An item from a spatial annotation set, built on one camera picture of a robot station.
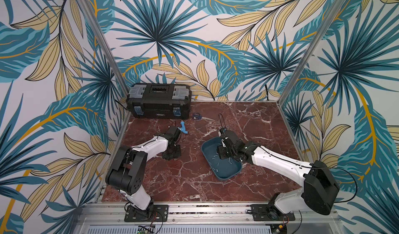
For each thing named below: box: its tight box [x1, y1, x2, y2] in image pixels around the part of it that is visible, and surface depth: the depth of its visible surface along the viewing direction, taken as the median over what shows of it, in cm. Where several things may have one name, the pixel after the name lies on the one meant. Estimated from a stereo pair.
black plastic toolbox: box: [125, 83, 193, 120], surface depth 101 cm
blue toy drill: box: [177, 120, 189, 135], surface depth 104 cm
